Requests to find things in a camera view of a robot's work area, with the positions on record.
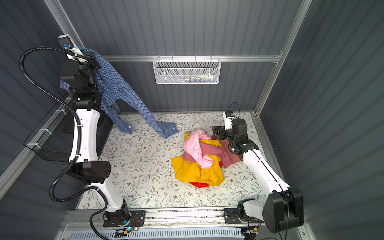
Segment blue checkered shirt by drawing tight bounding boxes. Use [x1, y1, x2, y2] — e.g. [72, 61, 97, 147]
[79, 47, 179, 139]

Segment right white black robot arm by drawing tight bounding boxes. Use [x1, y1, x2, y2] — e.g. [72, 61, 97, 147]
[212, 118, 304, 234]

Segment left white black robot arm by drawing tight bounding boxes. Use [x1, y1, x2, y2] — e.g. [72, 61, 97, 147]
[61, 49, 146, 231]

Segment maroon pink cloth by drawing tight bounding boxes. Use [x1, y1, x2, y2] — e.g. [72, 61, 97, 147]
[200, 135, 241, 168]

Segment red cloth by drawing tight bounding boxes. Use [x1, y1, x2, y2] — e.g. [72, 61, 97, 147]
[190, 159, 225, 188]

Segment yellow cloth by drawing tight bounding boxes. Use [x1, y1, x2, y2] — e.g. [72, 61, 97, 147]
[170, 131, 226, 187]

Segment items in white basket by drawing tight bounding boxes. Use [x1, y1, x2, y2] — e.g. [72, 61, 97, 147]
[178, 74, 219, 84]

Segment floral table mat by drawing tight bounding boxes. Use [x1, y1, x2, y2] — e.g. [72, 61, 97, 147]
[101, 112, 267, 208]

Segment white ventilation grille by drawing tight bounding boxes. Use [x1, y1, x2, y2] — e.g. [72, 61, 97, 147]
[67, 227, 245, 240]

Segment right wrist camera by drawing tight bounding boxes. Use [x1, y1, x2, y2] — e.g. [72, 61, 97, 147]
[223, 111, 234, 131]

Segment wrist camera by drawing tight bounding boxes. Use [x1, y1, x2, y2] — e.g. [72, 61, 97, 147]
[223, 111, 234, 131]
[58, 35, 90, 65]

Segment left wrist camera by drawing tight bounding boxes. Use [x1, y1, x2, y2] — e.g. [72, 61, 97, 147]
[58, 35, 90, 65]

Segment black wire basket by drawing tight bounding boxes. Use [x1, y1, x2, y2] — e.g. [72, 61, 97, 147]
[24, 103, 113, 163]

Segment white wire mesh basket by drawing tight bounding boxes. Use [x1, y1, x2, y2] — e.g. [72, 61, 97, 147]
[153, 58, 222, 85]

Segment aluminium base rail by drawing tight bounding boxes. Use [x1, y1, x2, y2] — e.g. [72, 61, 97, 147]
[61, 206, 265, 230]

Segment left black corrugated cable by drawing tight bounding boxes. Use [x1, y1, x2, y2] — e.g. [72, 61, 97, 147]
[19, 46, 110, 240]

